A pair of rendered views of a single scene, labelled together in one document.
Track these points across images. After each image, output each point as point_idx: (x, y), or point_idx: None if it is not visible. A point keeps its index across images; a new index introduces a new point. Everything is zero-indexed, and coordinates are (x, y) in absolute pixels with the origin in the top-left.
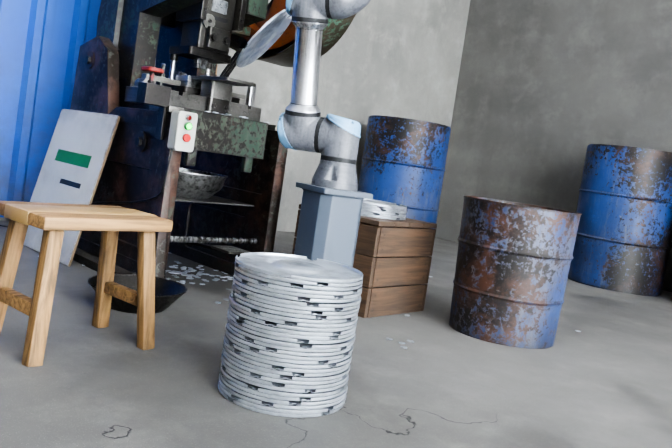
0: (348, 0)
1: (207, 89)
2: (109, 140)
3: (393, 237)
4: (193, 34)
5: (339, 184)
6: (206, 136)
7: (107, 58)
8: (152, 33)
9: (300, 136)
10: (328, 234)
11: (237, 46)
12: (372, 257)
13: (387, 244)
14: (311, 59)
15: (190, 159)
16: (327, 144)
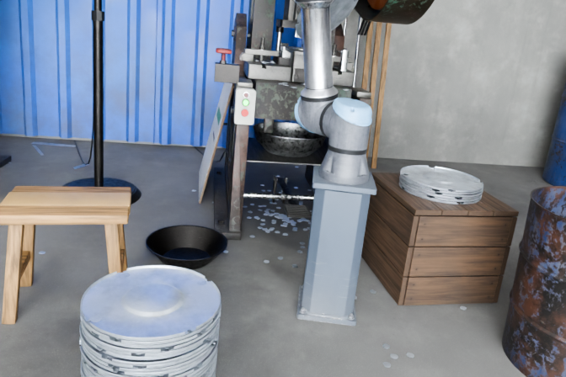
0: None
1: (291, 61)
2: (226, 105)
3: (440, 226)
4: (286, 7)
5: (335, 177)
6: (282, 106)
7: (236, 33)
8: (268, 7)
9: (309, 121)
10: (322, 228)
11: (368, 5)
12: (409, 246)
13: (430, 233)
14: (313, 41)
15: (267, 127)
16: (329, 132)
